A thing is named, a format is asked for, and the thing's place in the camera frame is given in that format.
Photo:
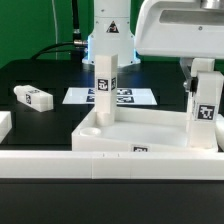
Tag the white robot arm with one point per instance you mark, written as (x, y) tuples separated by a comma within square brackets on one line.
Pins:
[(112, 35)]

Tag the fiducial marker sheet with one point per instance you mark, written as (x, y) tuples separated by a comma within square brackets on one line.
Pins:
[(125, 96)]

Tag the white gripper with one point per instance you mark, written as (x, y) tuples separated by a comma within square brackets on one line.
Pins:
[(180, 28)]

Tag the white fence block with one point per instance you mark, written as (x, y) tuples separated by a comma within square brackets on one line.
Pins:
[(219, 131), (5, 124)]

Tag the white front fence bar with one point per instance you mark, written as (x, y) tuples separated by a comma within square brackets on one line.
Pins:
[(98, 165)]

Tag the white desk tabletop tray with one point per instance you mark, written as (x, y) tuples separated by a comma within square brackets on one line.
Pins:
[(137, 130)]

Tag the white left fence block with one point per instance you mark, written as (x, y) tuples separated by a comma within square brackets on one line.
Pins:
[(5, 124)]

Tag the white right fence block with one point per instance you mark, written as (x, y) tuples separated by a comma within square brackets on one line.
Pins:
[(219, 131)]

